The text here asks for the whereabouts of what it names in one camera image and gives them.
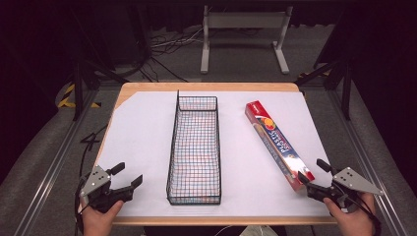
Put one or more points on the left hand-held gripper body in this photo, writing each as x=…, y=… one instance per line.
x=95, y=179

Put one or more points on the person's right hand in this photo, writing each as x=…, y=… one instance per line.
x=354, y=221

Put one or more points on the aluminium floor rail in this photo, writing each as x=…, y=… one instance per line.
x=62, y=154
x=364, y=154

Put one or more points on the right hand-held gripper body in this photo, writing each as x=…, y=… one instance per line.
x=352, y=182

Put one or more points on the black tripod stand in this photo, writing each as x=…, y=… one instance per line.
x=78, y=91
x=345, y=88

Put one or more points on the white paper sheet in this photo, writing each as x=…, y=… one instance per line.
x=144, y=131

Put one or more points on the person's left hand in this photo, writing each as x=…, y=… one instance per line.
x=98, y=221

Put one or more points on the white metal stand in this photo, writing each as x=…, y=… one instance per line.
x=246, y=20

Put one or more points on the yellow and black hazard tape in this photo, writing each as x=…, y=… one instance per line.
x=67, y=98

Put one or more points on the red and blue wrap box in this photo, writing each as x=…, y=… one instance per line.
x=278, y=141

